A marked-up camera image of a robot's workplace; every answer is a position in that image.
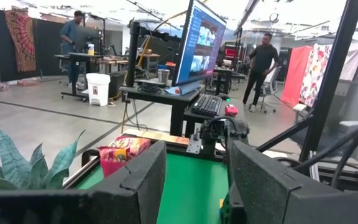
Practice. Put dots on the light blue paper sheet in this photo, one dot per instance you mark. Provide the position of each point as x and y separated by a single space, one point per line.
182 88

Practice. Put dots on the small red device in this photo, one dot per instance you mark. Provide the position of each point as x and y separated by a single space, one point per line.
231 111

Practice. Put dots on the red patterned wall tapestry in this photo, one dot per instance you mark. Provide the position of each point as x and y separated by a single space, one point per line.
20 40

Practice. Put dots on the black standing desk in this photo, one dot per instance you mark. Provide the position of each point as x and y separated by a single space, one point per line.
79 56

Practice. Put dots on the white trash bin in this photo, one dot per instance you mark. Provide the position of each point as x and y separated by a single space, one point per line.
98 90

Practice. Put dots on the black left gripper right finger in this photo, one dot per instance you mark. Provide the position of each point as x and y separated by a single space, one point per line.
259 186

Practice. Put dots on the snake plant in white pot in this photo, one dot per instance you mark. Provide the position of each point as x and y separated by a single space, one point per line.
14 168

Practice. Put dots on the red hanging cloth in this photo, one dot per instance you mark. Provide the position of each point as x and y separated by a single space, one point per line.
294 74

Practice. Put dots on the white hanging cloth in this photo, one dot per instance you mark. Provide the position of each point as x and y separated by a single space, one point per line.
353 59

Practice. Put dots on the metal cup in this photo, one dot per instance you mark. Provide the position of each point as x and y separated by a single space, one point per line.
163 76

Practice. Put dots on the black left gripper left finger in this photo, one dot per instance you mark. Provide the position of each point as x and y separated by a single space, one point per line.
141 186

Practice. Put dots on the black computer monitor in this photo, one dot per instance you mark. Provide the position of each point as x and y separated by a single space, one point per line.
85 39

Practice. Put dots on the pink plastic bin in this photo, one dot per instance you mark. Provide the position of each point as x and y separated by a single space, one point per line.
110 168

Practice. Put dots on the floral hanging cloth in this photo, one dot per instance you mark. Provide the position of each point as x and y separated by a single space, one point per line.
317 71

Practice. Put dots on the black computer desk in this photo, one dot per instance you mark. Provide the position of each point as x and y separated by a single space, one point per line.
166 96

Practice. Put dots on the grey mesh office chair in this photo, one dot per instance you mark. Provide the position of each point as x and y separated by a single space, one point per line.
350 102

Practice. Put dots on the yellow bottle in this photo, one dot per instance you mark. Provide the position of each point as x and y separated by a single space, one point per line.
90 49

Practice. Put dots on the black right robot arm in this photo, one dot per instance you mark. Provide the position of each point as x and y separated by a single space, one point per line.
222 130

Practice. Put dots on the black computer keyboard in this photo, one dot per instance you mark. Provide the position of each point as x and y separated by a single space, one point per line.
208 105

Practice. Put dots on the computer monitor with blue screen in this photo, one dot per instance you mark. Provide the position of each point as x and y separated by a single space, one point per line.
200 46

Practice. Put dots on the black monitor stand pole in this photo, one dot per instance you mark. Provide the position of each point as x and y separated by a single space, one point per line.
133 56

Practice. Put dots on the person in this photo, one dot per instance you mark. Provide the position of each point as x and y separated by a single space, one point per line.
264 59
70 34

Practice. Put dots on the black waste bin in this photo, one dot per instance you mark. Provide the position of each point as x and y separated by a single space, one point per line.
117 85

